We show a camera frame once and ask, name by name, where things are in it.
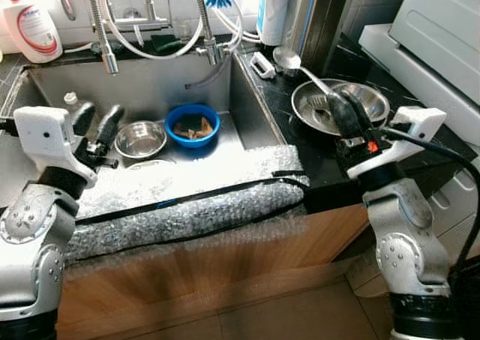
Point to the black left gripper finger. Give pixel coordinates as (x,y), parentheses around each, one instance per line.
(111,122)
(81,118)

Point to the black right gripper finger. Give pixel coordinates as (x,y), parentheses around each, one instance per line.
(362,121)
(341,115)

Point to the large steel bowl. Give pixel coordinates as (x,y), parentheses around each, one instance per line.
(309,111)

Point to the steel spoon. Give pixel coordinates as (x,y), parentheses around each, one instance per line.
(286,57)

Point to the clear plastic bottle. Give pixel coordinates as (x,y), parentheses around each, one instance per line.
(70,98)

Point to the small steel bowl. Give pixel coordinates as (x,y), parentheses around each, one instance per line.
(141,139)

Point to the stainless steel sink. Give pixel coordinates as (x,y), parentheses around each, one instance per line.
(150,88)

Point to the blue plastic bowl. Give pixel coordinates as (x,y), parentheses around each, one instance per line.
(191,141)

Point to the brown sponge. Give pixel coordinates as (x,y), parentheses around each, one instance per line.
(195,128)

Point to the silver spring faucet sprayer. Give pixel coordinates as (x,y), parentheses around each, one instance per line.
(101,28)

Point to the small white plastic clip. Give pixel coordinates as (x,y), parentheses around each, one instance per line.
(262,64)

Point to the bubble wrap sheet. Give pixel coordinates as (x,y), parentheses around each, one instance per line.
(187,179)

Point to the white dish soap bottle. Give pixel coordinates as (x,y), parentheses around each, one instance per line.
(34,32)

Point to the green sponge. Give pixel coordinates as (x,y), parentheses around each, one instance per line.
(176,46)

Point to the stainless steel cylinder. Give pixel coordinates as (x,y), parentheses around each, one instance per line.
(315,17)

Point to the chrome tap bar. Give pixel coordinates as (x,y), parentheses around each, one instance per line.
(142,23)

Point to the hanging steel ladle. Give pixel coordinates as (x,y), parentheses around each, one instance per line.
(67,6)

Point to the translucent plastic tube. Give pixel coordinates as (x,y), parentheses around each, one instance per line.
(217,76)

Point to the white appliance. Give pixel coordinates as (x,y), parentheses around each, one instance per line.
(442,25)

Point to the chrome flexible neck faucet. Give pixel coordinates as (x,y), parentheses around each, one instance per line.
(212,52)

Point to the white jug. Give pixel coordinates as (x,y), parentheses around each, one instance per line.
(274,10)

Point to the wooden cabinet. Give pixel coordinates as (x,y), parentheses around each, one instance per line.
(210,287)

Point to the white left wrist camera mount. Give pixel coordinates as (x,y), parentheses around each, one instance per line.
(45,133)

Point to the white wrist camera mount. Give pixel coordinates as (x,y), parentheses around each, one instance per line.
(45,133)
(412,126)

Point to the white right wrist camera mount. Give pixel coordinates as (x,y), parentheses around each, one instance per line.
(412,126)

